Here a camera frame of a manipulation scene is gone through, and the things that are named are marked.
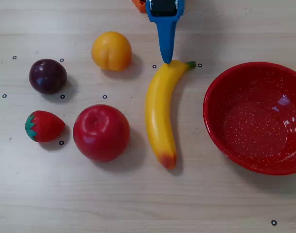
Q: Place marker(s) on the blue gripper with motor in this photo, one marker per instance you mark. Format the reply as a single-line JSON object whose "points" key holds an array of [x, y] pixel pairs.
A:
{"points": [[165, 19]]}

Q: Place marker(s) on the yellow-orange toy peach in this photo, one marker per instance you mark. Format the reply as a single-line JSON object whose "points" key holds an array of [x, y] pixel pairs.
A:
{"points": [[111, 49]]}

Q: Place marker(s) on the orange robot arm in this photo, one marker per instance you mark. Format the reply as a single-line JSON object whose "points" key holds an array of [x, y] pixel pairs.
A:
{"points": [[138, 4]]}

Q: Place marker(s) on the red speckled enamel bowl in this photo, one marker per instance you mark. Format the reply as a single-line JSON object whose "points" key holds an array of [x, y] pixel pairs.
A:
{"points": [[254, 126]]}

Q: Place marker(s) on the yellow toy banana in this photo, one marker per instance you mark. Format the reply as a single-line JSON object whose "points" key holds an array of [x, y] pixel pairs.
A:
{"points": [[158, 109]]}

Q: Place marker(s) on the red toy apple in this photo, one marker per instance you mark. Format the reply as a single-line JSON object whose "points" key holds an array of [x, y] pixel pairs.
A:
{"points": [[101, 133]]}

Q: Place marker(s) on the dark purple toy plum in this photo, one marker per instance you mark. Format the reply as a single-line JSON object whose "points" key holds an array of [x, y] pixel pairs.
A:
{"points": [[47, 76]]}

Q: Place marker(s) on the red toy strawberry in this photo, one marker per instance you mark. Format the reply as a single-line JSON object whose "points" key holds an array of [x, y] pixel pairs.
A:
{"points": [[47, 126]]}

